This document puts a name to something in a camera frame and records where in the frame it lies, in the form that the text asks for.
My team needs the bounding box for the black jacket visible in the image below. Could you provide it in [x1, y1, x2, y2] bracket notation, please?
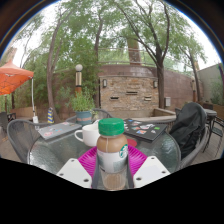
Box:
[169, 101, 208, 159]

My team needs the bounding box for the green-capped coffee drink bottle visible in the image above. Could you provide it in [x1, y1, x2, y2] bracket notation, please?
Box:
[96, 117, 129, 192]

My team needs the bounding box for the pale-trunked tree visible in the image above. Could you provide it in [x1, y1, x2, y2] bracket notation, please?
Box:
[19, 0, 101, 123]

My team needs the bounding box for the blue yellow striped cone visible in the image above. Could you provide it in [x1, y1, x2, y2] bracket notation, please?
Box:
[46, 107, 55, 125]

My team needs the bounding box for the stone fountain wall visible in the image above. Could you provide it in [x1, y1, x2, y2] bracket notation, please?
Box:
[98, 73, 159, 119]

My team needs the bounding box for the dark-trunked tree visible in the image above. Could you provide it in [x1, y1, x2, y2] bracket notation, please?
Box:
[114, 0, 208, 109]

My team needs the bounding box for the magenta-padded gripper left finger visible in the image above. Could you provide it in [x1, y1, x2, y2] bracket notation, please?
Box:
[56, 145, 101, 190]

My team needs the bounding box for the orange canopy umbrella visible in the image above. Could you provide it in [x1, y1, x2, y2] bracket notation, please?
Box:
[0, 59, 35, 97]

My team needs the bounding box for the white ceramic mug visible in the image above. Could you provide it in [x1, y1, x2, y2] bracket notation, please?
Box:
[73, 123, 101, 148]

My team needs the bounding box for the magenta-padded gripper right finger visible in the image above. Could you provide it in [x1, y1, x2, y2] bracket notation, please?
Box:
[125, 145, 172, 190]

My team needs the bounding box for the silver laptop with stickers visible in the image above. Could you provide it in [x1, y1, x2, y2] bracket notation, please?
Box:
[37, 121, 83, 140]

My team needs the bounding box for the potted plant in blue pot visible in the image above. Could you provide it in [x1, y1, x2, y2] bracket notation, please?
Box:
[68, 88, 98, 126]

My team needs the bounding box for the flat round red coaster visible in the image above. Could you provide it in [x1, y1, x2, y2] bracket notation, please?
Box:
[127, 138, 138, 148]

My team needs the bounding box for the black laptop with stickers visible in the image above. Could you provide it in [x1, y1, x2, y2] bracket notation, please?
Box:
[123, 118, 168, 142]

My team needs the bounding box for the globe-topped lamp post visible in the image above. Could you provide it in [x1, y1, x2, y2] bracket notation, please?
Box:
[74, 63, 84, 94]

